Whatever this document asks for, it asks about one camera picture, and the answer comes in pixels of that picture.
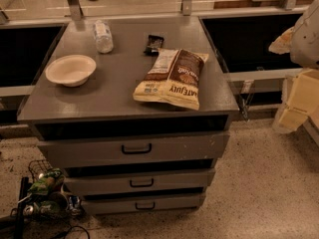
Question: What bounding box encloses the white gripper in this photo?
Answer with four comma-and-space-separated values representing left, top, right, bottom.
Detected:
268, 27, 319, 133

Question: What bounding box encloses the grey drawer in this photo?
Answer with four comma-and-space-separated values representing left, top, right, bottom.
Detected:
65, 168, 215, 196
38, 132, 229, 168
82, 193, 205, 215

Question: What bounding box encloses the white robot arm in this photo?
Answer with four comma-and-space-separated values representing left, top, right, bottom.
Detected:
268, 0, 319, 133

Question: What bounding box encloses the grey top drawer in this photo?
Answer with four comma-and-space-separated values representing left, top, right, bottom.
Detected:
38, 132, 229, 168

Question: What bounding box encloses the grey drawer cabinet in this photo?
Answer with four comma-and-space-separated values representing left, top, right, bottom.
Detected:
18, 17, 238, 202

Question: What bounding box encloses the grey bottom drawer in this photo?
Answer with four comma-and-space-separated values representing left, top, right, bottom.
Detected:
82, 193, 205, 215

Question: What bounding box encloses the brown cream chip bag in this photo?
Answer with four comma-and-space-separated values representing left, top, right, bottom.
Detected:
133, 49, 209, 111

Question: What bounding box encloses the dark snack bar wrapper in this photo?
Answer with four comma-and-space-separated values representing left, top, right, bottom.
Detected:
144, 35, 164, 56

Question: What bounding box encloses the white paper bowl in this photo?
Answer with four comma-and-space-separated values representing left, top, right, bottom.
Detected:
45, 55, 97, 87

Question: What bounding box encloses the soda can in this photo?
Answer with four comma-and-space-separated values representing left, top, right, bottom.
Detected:
68, 195, 82, 216

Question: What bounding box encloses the green chip bag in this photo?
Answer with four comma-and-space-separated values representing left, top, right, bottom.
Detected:
28, 168, 65, 196

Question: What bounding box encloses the black wire basket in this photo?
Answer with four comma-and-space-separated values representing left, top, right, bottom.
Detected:
28, 159, 52, 182

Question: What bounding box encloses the black floor cable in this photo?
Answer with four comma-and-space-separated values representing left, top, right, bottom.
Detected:
49, 225, 92, 239

